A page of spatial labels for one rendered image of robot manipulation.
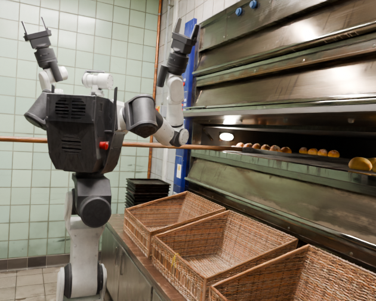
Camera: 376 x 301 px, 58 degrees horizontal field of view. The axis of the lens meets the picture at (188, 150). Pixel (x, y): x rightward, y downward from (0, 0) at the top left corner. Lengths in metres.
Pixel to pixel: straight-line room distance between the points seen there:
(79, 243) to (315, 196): 1.03
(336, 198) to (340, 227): 0.12
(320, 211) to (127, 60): 2.38
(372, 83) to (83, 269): 1.35
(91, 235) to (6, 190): 1.80
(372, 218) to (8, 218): 2.77
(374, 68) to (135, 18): 2.48
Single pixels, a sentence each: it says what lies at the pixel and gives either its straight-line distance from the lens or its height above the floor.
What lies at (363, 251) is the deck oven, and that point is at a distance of 1.44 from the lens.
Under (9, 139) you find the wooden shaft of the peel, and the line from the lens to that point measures 1.99.
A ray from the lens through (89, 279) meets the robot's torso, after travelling 1.59.
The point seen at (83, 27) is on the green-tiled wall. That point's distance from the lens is 3.35.
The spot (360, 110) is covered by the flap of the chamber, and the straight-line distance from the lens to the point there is 1.25.
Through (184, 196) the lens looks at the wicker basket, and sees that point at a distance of 2.54.
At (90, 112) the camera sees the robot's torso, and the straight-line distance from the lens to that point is 1.29.
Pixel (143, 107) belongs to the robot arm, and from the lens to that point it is 1.36.
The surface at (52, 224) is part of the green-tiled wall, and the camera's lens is 3.34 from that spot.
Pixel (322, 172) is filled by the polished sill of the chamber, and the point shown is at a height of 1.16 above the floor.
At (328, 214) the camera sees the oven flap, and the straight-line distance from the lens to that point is 1.52.
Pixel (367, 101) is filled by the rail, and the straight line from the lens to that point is 1.25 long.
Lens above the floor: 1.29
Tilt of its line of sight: 3 degrees down
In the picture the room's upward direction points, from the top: 4 degrees clockwise
